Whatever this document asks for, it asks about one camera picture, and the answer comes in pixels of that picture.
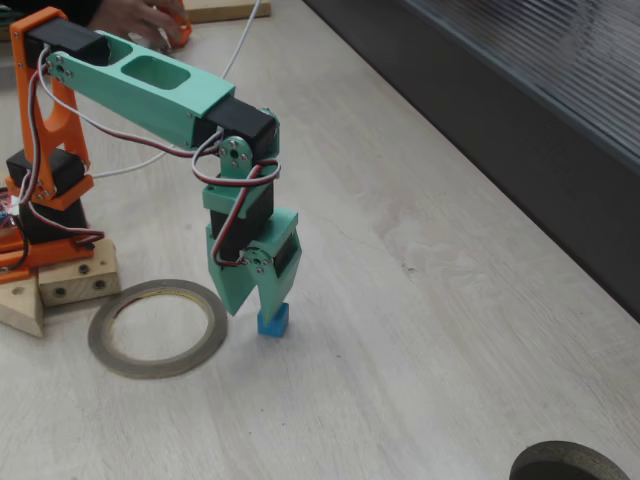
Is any small blue cube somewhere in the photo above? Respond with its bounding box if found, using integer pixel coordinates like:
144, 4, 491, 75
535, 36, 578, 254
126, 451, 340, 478
257, 302, 291, 339

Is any orange leader arm part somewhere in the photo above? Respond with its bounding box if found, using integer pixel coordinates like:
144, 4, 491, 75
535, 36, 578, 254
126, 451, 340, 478
167, 0, 194, 49

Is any person's hand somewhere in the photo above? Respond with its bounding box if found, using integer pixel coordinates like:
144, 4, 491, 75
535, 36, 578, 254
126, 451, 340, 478
89, 0, 189, 51

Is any rectangular wooden base block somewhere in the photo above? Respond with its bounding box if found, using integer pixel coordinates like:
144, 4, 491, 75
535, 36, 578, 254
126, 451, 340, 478
37, 238, 122, 307

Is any triangular wooden block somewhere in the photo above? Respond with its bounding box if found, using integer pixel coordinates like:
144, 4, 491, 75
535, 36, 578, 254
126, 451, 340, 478
0, 278, 46, 339

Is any flat wooden board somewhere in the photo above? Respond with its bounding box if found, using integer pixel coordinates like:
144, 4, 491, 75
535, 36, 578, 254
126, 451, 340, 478
182, 0, 271, 25

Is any dark frosted desk partition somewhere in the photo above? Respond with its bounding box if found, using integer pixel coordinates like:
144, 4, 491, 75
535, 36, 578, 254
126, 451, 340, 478
302, 0, 640, 324

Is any grey ring of tape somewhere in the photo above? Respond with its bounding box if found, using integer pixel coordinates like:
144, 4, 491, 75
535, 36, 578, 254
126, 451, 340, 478
87, 278, 229, 380

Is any white USB cable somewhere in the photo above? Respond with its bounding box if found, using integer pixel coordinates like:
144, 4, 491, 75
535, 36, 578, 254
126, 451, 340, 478
92, 0, 264, 180

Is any round cable hole grommet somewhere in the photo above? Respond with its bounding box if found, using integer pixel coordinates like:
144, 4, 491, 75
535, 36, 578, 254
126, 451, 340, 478
508, 439, 632, 480

